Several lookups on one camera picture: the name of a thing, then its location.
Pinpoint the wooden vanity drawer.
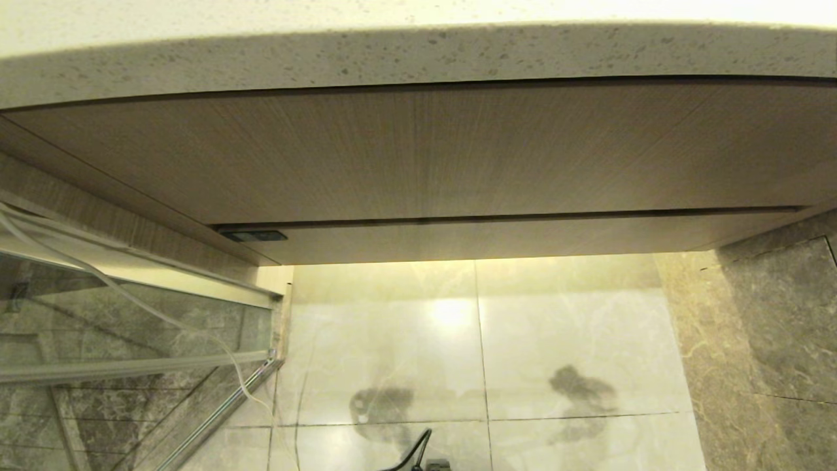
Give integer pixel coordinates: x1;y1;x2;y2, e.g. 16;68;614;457
213;204;818;266

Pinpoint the fixed wooden cabinet front panel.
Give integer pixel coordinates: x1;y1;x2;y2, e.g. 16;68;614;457
3;77;837;227

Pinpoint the dark green label plate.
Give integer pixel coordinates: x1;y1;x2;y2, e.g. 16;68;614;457
219;228;289;244

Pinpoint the speckled stone countertop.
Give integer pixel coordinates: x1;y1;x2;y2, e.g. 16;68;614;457
0;0;837;109

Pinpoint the glass shower partition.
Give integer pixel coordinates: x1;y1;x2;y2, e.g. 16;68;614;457
0;188;295;471

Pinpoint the wooden cabinet side panel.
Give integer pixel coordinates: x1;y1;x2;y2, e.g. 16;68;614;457
0;114;262;283

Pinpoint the thin black cable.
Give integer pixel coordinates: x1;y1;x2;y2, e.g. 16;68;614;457
379;428;433;471

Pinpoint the chrome floor rail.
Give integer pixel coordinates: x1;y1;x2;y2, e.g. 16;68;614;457
154;357;286;471

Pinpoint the thin white cable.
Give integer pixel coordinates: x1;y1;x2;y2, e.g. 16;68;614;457
0;198;277;411

